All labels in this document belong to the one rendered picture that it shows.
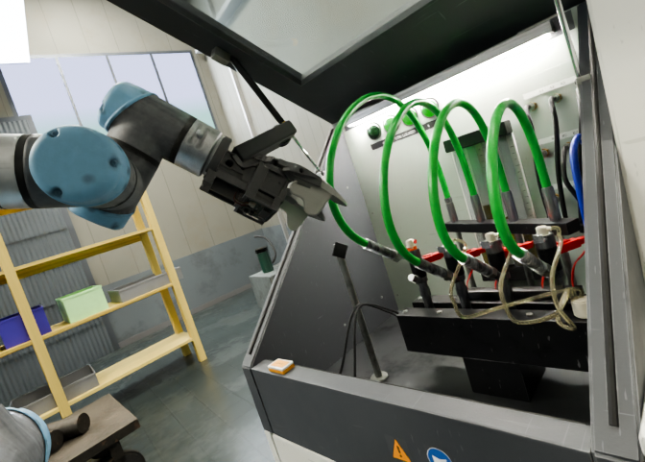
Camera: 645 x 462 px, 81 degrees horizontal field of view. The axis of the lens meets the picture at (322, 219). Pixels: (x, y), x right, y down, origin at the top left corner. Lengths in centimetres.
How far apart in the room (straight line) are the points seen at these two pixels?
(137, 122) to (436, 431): 57
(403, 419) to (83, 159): 51
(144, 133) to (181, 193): 587
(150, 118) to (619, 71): 63
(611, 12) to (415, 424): 62
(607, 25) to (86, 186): 66
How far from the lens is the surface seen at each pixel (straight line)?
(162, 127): 56
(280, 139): 61
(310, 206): 56
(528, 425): 53
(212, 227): 649
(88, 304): 386
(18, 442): 66
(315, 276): 99
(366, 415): 66
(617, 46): 67
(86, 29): 705
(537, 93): 93
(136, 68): 689
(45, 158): 42
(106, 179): 41
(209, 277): 643
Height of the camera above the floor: 128
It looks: 5 degrees down
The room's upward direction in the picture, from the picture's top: 18 degrees counter-clockwise
